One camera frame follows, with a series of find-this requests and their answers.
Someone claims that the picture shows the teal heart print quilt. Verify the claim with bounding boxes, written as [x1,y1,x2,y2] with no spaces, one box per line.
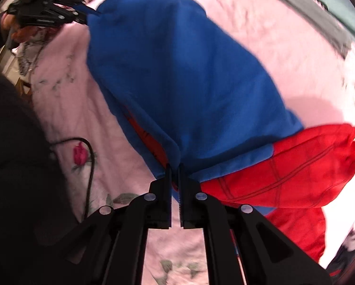
[279,0,355,58]

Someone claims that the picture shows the blue and red pants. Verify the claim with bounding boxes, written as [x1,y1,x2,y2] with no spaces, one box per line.
[87,0,355,261]

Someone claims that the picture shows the black cable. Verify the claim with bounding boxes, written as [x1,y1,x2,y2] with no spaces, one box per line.
[48,137,96,223]

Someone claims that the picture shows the person's left hand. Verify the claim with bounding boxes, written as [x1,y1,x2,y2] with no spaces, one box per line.
[0,12,60,43]

